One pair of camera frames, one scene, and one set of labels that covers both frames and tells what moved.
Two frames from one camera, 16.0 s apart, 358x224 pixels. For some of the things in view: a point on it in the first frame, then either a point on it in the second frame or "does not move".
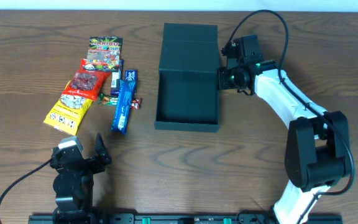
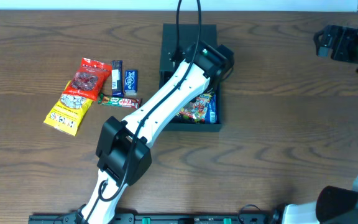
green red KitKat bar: [113, 101] does not move
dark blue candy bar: [116, 74] does not move
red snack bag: [86, 84] does not move
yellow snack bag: [68, 111] does not move
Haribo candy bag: [104, 53] to [196, 111]
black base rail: [179, 219] does not move
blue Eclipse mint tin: [132, 75] does not move
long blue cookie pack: [122, 107] to [211, 111]
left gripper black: [81, 162] to [226, 53]
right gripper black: [223, 78] to [327, 40]
